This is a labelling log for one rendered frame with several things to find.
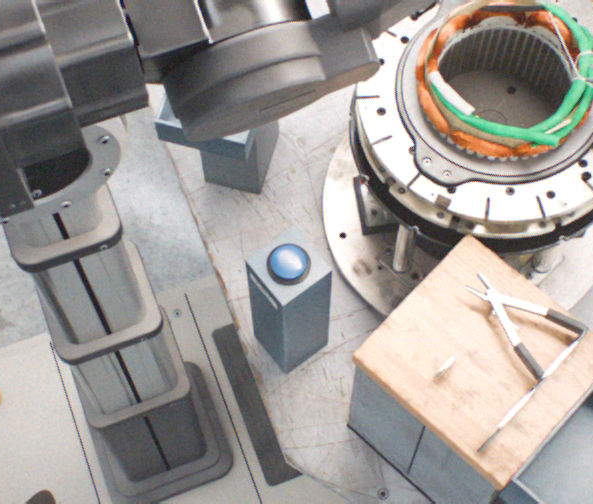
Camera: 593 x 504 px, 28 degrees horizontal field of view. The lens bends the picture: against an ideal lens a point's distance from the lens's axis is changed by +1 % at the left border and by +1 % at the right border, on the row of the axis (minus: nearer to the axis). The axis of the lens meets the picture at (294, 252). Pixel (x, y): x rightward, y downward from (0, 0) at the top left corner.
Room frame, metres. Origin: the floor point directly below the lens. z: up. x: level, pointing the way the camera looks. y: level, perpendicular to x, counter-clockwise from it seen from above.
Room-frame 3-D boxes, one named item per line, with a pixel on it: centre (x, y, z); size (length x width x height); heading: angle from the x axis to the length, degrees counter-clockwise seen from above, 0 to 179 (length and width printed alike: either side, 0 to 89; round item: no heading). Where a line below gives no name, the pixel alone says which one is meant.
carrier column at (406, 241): (0.59, -0.14, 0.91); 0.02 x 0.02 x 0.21
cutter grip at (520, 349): (0.37, -0.24, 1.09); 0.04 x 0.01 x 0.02; 31
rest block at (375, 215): (0.67, -0.11, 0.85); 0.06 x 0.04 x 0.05; 8
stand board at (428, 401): (0.39, -0.20, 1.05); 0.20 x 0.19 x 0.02; 46
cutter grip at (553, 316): (0.41, -0.28, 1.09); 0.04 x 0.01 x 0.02; 61
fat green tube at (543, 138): (0.62, -0.21, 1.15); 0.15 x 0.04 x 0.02; 52
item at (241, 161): (0.77, 0.07, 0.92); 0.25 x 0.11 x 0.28; 164
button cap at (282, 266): (0.50, 0.01, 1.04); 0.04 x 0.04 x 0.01
